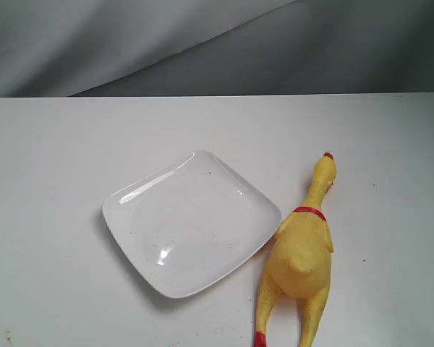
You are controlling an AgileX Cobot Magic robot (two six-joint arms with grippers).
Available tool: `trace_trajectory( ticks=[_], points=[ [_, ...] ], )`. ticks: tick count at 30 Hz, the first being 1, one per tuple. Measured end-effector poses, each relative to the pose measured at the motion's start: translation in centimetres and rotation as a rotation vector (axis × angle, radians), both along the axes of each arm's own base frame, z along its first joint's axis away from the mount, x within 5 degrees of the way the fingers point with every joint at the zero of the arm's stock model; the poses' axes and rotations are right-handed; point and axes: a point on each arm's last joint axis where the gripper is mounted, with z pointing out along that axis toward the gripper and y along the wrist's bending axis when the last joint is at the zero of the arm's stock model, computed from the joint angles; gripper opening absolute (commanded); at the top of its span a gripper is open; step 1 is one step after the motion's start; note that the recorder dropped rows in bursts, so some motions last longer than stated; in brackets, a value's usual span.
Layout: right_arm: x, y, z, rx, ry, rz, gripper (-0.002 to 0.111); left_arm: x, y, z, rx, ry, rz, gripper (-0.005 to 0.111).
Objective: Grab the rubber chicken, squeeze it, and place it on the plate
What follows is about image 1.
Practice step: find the grey backdrop cloth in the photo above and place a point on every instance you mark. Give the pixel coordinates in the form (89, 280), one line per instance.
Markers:
(187, 48)

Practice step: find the yellow rubber chicken toy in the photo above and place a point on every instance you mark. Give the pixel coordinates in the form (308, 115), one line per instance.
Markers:
(299, 265)

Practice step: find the white square plate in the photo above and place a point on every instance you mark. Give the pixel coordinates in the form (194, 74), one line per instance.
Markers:
(190, 224)

